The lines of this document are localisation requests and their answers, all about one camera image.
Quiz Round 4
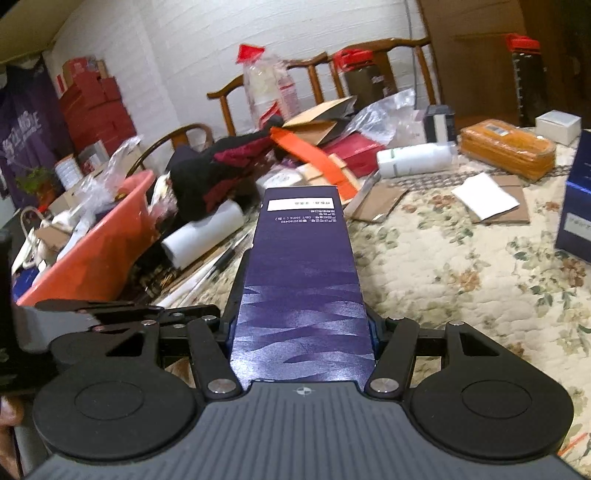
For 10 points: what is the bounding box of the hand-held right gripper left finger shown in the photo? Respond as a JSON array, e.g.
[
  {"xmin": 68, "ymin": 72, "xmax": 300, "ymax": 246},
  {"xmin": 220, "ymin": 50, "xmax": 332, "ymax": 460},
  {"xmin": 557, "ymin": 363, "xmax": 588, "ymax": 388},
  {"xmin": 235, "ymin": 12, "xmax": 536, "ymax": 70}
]
[{"xmin": 104, "ymin": 315, "xmax": 244, "ymax": 400}]

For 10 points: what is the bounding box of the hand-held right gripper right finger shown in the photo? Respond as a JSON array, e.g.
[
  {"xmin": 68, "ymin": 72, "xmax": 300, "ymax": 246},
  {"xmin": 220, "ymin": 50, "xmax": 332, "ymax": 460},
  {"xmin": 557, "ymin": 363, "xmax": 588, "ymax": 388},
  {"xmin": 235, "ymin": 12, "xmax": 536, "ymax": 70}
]
[{"xmin": 365, "ymin": 314, "xmax": 503, "ymax": 400}]

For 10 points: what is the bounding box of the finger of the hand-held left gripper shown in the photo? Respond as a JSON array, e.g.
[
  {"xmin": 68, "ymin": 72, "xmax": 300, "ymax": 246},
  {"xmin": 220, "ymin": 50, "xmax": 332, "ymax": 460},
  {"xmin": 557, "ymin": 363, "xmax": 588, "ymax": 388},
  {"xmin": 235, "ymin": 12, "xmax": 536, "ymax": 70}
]
[
  {"xmin": 87, "ymin": 320, "xmax": 161, "ymax": 341},
  {"xmin": 34, "ymin": 299, "xmax": 220, "ymax": 322}
]

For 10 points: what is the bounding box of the long purple wave-print box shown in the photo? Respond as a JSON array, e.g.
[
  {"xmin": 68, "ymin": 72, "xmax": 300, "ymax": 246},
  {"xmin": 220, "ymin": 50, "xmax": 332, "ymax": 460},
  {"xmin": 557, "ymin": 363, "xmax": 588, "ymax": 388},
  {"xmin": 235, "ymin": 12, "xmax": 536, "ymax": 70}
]
[{"xmin": 229, "ymin": 187, "xmax": 376, "ymax": 384}]

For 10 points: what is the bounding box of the white paper napkin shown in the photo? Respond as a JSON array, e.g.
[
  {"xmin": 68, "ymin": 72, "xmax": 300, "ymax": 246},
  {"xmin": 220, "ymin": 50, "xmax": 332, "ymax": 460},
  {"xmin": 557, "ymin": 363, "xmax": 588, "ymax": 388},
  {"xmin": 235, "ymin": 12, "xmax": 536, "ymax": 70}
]
[{"xmin": 451, "ymin": 173, "xmax": 520, "ymax": 221}]

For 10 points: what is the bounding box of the large brown cardboard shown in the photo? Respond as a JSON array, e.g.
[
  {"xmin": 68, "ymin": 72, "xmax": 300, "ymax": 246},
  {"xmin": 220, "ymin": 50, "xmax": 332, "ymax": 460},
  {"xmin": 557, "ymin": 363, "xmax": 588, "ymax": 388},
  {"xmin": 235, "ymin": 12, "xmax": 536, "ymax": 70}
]
[{"xmin": 466, "ymin": 174, "xmax": 532, "ymax": 225}]

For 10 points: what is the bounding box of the large blue box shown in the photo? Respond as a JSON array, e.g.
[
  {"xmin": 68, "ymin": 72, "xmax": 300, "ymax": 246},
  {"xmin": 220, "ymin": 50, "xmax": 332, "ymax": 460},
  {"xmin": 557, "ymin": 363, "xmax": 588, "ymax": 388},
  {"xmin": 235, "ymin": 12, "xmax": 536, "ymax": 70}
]
[{"xmin": 555, "ymin": 130, "xmax": 591, "ymax": 265}]

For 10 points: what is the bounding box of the floral cloth covered desktop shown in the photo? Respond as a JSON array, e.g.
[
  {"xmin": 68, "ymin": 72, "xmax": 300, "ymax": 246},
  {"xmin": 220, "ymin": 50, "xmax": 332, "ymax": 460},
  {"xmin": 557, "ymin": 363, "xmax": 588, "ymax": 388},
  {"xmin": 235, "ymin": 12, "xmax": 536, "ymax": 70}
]
[{"xmin": 129, "ymin": 134, "xmax": 591, "ymax": 462}]

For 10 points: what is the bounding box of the pink plastic basin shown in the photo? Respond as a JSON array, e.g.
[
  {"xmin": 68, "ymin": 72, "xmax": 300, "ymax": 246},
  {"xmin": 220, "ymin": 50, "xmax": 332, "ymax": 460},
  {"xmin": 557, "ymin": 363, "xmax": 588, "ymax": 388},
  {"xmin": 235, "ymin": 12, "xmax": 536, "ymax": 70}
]
[{"xmin": 16, "ymin": 170, "xmax": 155, "ymax": 308}]

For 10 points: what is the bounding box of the black pen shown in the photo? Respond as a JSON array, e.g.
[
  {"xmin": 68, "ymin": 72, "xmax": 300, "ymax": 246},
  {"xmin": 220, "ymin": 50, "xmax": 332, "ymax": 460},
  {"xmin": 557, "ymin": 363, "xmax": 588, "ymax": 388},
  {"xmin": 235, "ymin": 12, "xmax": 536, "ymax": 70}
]
[{"xmin": 198, "ymin": 231, "xmax": 252, "ymax": 283}]

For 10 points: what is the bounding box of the white paper tube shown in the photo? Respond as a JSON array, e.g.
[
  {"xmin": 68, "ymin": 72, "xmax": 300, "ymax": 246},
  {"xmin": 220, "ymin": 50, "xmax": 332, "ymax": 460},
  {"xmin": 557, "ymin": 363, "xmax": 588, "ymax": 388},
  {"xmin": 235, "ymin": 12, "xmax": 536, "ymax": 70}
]
[{"xmin": 161, "ymin": 202, "xmax": 245, "ymax": 268}]

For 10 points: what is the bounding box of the small potted plant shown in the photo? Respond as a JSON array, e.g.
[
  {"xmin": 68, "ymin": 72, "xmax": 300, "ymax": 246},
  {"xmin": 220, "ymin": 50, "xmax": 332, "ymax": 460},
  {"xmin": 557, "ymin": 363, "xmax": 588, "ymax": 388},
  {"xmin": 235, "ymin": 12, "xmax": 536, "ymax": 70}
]
[{"xmin": 16, "ymin": 166, "xmax": 58, "ymax": 204}]

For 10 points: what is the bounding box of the small brown cardboard piece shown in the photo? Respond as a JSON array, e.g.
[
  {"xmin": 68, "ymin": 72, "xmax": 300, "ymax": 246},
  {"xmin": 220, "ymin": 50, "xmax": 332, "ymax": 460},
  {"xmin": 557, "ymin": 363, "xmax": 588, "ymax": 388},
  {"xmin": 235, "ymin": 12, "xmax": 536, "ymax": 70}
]
[{"xmin": 346, "ymin": 182, "xmax": 409, "ymax": 223}]

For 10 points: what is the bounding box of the white tin can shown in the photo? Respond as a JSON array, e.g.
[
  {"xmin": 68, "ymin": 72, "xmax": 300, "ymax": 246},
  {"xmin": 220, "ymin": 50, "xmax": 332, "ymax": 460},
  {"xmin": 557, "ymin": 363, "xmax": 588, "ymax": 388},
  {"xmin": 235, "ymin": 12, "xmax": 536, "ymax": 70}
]
[{"xmin": 55, "ymin": 154, "xmax": 86, "ymax": 190}]

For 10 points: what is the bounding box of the black and red garment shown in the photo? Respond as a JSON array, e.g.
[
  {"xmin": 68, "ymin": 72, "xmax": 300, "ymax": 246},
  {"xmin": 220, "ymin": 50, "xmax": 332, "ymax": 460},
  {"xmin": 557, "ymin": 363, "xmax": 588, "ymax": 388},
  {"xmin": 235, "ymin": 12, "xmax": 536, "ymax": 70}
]
[{"xmin": 168, "ymin": 115, "xmax": 284, "ymax": 222}]

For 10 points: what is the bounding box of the purple printed banner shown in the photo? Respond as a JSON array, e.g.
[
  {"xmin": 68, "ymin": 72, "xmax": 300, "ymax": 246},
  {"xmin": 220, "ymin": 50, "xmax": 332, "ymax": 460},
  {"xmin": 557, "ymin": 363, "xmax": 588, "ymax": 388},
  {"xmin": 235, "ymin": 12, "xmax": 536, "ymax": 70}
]
[{"xmin": 0, "ymin": 65, "xmax": 75, "ymax": 208}]

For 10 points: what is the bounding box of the white rectangular box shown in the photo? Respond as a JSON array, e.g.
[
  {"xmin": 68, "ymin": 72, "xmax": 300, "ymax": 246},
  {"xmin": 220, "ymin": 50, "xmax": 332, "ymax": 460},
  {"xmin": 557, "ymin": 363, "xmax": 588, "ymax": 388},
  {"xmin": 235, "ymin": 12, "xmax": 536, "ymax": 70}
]
[{"xmin": 256, "ymin": 168, "xmax": 315, "ymax": 190}]

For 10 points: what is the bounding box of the white cylindrical bottle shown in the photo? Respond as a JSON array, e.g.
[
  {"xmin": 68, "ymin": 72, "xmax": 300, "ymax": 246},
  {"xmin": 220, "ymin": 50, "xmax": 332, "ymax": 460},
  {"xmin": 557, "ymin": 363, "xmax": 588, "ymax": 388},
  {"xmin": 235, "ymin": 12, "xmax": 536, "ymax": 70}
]
[{"xmin": 376, "ymin": 143, "xmax": 453, "ymax": 178}]

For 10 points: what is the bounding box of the tan cardboard sleeve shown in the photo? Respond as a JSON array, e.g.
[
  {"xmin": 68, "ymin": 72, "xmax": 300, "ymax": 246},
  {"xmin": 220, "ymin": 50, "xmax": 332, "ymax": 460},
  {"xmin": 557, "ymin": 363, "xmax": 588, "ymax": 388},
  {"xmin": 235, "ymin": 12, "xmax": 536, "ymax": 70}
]
[{"xmin": 295, "ymin": 154, "xmax": 352, "ymax": 185}]

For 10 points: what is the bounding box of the round-back wooden chair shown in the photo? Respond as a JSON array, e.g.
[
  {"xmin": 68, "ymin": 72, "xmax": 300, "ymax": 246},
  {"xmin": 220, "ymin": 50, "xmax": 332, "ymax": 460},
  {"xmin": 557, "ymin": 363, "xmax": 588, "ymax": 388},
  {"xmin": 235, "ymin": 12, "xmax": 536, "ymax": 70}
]
[{"xmin": 134, "ymin": 122, "xmax": 215, "ymax": 174}]

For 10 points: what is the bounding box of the red flat box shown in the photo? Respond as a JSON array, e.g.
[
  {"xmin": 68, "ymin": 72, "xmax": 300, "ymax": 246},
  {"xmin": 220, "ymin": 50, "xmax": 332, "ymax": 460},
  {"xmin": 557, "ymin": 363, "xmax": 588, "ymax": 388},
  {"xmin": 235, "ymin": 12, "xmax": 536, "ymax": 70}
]
[{"xmin": 323, "ymin": 134, "xmax": 386, "ymax": 178}]

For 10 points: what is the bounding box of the orange flat strip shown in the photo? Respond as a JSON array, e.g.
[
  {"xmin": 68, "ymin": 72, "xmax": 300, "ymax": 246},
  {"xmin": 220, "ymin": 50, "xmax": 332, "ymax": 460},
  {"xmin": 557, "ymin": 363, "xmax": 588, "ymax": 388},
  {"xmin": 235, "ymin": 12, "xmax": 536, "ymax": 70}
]
[{"xmin": 270, "ymin": 127, "xmax": 358, "ymax": 200}]

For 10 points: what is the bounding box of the stack of red boxes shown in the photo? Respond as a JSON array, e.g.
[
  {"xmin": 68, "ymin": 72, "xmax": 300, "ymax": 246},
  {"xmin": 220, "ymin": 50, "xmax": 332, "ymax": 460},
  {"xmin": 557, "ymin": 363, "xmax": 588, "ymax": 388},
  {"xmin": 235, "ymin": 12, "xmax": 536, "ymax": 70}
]
[{"xmin": 58, "ymin": 58, "xmax": 137, "ymax": 153}]

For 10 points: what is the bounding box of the black and white box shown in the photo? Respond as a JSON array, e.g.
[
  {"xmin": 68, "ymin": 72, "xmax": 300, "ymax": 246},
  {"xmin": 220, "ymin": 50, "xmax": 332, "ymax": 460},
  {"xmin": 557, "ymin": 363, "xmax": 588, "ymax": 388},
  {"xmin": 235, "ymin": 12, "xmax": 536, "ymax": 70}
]
[{"xmin": 424, "ymin": 105, "xmax": 458, "ymax": 143}]

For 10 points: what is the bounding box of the orange wrapped package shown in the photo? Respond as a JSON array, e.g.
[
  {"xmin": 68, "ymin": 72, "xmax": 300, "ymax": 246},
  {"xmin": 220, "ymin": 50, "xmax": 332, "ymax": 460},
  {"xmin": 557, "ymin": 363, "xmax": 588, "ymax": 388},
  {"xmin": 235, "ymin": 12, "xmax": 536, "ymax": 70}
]
[{"xmin": 458, "ymin": 119, "xmax": 557, "ymax": 182}]

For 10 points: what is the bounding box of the crumpled clear plastic bag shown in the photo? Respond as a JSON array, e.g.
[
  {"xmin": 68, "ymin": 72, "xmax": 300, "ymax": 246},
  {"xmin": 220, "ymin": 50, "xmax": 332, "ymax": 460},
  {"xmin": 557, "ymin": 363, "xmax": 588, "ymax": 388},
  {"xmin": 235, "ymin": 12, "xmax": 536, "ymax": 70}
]
[{"xmin": 353, "ymin": 89, "xmax": 416, "ymax": 148}]

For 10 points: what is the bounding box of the brown kraft paper bag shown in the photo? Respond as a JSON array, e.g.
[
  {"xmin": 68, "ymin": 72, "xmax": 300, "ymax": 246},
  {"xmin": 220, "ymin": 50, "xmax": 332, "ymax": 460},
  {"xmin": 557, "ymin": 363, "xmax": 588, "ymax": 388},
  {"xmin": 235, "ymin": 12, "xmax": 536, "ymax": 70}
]
[{"xmin": 281, "ymin": 96, "xmax": 358, "ymax": 144}]

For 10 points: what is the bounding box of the red-topped bag of cups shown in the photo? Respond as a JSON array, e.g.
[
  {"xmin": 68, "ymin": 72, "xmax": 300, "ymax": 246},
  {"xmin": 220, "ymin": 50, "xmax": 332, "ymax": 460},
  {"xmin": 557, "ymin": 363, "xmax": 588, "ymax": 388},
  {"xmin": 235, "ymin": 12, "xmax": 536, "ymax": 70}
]
[{"xmin": 236, "ymin": 45, "xmax": 296, "ymax": 127}]

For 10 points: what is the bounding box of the dark jar with red lid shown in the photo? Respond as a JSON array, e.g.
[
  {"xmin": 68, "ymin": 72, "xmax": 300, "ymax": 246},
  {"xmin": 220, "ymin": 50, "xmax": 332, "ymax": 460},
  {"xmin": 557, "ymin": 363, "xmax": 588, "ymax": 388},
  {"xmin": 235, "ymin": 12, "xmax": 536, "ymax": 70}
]
[
  {"xmin": 505, "ymin": 33, "xmax": 550, "ymax": 127},
  {"xmin": 335, "ymin": 48, "xmax": 386, "ymax": 100}
]

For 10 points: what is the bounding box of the small white cube box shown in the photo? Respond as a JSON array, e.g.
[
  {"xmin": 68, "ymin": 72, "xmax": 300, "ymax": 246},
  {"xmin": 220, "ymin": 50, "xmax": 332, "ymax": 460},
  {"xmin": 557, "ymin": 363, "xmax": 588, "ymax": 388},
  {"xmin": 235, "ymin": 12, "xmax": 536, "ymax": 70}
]
[{"xmin": 536, "ymin": 111, "xmax": 581, "ymax": 146}]

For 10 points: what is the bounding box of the wooden door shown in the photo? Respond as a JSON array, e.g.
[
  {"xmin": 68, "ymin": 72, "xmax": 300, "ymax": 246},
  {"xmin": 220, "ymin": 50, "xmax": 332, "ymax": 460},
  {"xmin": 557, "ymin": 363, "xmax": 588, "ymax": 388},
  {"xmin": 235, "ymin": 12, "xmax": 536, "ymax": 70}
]
[{"xmin": 418, "ymin": 0, "xmax": 591, "ymax": 130}]

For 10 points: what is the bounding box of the wall cable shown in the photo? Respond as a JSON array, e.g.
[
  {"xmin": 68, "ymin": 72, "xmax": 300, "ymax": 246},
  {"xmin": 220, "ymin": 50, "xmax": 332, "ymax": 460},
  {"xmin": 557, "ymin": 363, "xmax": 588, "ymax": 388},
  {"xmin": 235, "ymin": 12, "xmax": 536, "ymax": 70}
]
[{"xmin": 403, "ymin": 0, "xmax": 423, "ymax": 88}]

